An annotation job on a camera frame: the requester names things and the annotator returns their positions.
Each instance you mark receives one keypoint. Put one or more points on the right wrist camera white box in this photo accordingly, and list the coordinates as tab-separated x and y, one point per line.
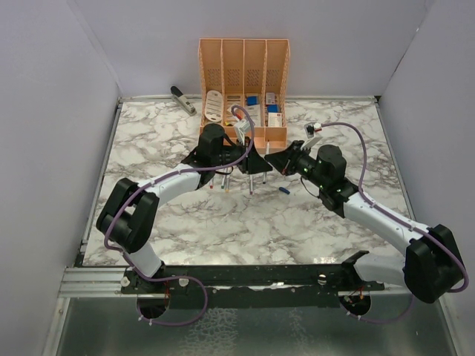
312	131

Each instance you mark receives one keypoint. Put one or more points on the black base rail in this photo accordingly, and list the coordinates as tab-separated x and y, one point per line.
251	286

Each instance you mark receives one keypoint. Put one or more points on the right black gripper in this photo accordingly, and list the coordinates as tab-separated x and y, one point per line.
293	152

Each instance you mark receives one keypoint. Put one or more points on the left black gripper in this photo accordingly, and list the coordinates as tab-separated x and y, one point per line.
253	162

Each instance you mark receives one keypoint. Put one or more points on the oval barcode card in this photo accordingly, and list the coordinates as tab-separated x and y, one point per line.
213	110

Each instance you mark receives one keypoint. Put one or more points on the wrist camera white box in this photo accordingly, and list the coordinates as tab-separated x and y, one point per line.
242	127
312	131

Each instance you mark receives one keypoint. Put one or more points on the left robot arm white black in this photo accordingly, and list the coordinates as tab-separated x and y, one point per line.
129	213

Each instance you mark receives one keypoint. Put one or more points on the blue eraser box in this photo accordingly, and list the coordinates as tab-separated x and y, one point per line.
252	100

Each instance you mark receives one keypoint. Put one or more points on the white label box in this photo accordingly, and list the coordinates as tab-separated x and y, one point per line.
275	120

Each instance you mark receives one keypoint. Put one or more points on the black grey stapler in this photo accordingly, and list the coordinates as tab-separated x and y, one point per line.
178	96

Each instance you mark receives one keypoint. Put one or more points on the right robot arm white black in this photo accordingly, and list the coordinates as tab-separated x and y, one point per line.
429	263

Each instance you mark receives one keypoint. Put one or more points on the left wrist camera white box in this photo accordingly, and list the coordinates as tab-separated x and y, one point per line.
242	127

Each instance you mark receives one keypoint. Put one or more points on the white paper packet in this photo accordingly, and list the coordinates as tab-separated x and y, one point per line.
254	112

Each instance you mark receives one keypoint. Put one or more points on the orange desk organizer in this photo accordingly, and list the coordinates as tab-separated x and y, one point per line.
239	68

